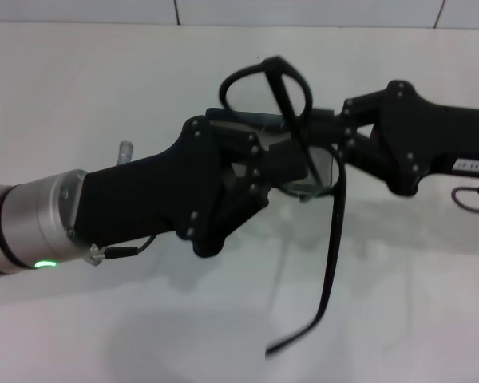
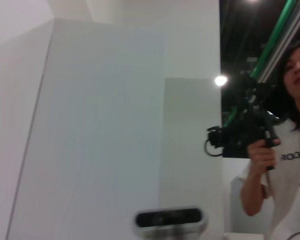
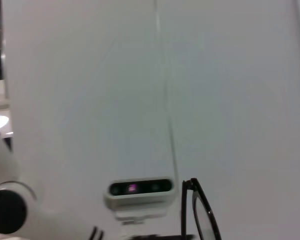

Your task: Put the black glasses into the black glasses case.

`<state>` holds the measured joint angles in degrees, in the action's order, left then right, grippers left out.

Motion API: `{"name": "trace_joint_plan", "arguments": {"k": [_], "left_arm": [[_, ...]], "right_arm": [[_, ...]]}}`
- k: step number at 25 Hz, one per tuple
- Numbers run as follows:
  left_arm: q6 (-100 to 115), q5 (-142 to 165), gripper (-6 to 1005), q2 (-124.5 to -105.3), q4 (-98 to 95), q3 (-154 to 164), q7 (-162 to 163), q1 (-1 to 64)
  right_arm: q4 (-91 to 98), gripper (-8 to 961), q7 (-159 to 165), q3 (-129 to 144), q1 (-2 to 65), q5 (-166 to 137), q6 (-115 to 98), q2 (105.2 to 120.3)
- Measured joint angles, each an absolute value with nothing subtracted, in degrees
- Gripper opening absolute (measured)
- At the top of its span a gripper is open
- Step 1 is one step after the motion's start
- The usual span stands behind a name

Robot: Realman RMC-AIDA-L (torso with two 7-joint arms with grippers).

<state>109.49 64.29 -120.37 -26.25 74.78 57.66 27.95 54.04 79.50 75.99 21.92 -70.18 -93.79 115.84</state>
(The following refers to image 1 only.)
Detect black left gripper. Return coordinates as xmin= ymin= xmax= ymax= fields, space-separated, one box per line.
xmin=73 ymin=115 xmax=271 ymax=259

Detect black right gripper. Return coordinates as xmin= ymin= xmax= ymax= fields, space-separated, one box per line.
xmin=312 ymin=80 xmax=479 ymax=197

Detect black glasses case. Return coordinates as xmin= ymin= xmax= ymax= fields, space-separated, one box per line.
xmin=204 ymin=106 xmax=338 ymax=201

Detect black thin-framed glasses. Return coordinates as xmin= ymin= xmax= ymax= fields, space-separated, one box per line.
xmin=217 ymin=54 xmax=347 ymax=357

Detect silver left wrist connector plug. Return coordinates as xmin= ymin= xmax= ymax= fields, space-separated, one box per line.
xmin=114 ymin=139 xmax=136 ymax=165

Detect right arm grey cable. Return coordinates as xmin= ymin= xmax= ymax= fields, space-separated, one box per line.
xmin=449 ymin=166 xmax=479 ymax=213

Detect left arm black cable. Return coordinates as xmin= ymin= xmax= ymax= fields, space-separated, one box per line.
xmin=89 ymin=234 xmax=160 ymax=267

